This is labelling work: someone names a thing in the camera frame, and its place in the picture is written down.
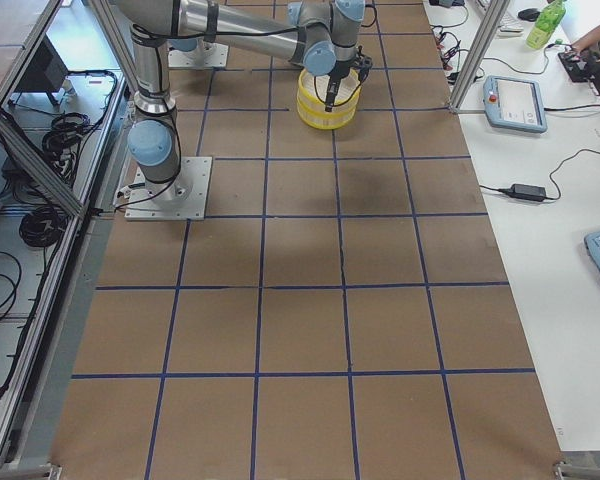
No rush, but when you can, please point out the black cable bundle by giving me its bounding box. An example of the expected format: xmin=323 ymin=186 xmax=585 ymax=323
xmin=18 ymin=204 xmax=66 ymax=249

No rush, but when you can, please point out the green drink bottle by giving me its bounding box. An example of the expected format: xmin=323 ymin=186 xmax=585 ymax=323
xmin=526 ymin=0 xmax=566 ymax=50

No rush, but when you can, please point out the black power adapter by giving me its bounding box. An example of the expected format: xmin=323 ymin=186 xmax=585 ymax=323
xmin=509 ymin=183 xmax=547 ymax=202

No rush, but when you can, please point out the aluminium frame post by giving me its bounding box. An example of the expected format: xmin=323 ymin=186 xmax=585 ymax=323
xmin=448 ymin=0 xmax=510 ymax=113

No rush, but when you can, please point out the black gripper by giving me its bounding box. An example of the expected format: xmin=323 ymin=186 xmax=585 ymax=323
xmin=325 ymin=47 xmax=357 ymax=111

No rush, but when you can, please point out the teach pendant with red button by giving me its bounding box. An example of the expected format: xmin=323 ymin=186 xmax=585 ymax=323
xmin=483 ymin=75 xmax=547 ymax=134

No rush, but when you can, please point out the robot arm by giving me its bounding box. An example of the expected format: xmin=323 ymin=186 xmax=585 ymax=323
xmin=118 ymin=1 xmax=372 ymax=196

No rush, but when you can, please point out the yellow steamer basket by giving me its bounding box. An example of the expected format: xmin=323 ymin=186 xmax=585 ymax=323
xmin=298 ymin=69 xmax=361 ymax=109
xmin=297 ymin=97 xmax=357 ymax=130

